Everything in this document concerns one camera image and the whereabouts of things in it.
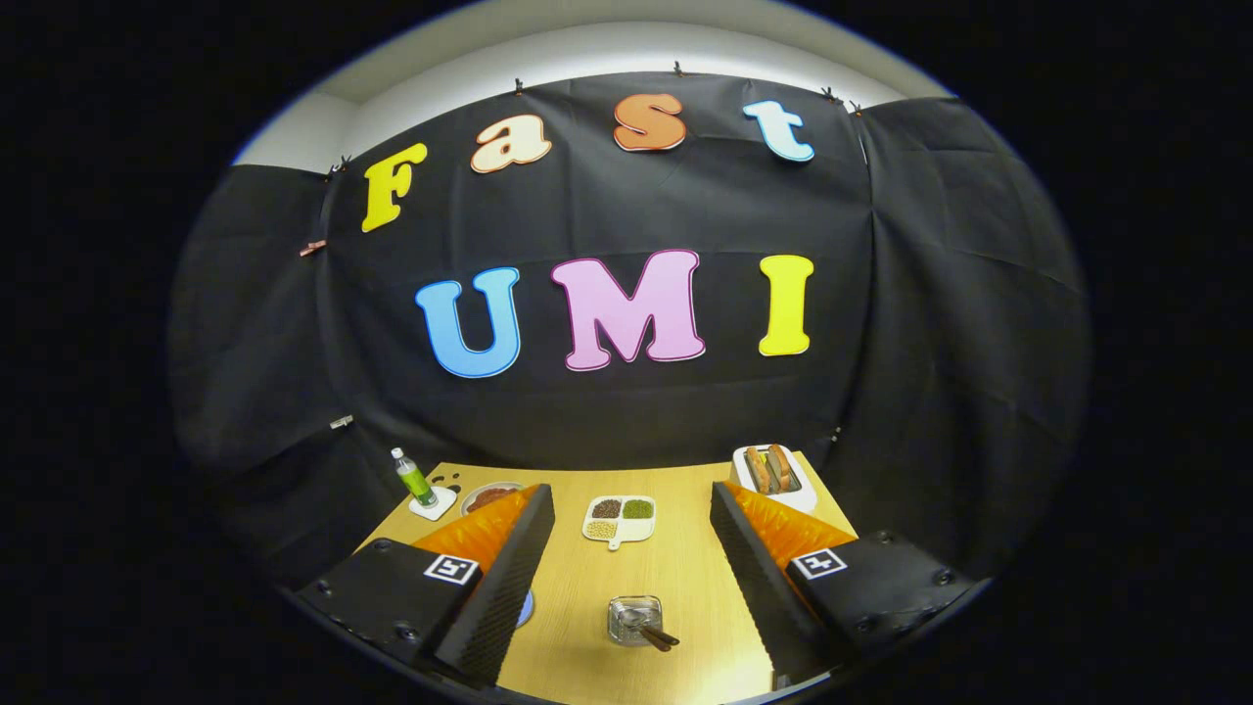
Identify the white toaster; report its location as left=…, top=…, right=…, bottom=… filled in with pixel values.
left=729, top=444, right=818, bottom=515

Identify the green plastic bottle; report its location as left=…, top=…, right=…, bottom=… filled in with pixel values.
left=391, top=447, right=439, bottom=508

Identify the white divided dish with beans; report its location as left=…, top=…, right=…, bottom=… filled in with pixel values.
left=581, top=495, right=657, bottom=551

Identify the oval plate with meat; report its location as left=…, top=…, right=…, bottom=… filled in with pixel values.
left=460, top=482, right=525, bottom=517

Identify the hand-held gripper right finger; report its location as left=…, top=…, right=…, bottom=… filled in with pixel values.
left=710, top=481, right=980, bottom=686

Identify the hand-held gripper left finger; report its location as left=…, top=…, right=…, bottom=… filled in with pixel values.
left=294, top=483, right=556, bottom=688

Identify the metal perforated basket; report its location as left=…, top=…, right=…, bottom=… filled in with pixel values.
left=607, top=595, right=665, bottom=647

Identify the metal spoon brown handle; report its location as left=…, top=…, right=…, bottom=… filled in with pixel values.
left=622, top=609, right=680, bottom=647

